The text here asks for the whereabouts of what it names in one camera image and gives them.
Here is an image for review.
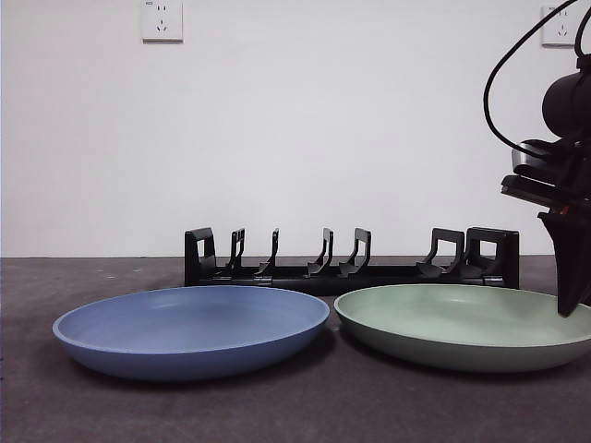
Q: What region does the green round plate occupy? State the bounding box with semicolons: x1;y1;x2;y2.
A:
332;282;591;374

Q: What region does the black plate rack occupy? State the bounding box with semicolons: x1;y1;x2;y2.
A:
184;226;520;296

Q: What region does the thick black cable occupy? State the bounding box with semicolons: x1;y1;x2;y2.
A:
573;0;591;70

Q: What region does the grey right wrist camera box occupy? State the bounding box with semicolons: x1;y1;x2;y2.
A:
510;138;567;179

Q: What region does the thin black cable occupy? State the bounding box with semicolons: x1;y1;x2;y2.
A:
482;0;581;156

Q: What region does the white wall power socket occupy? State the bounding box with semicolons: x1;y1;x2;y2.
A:
141;0;184;44
540;5;582;47

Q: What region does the blue round plate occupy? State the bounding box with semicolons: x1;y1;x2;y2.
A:
51;284;331;382

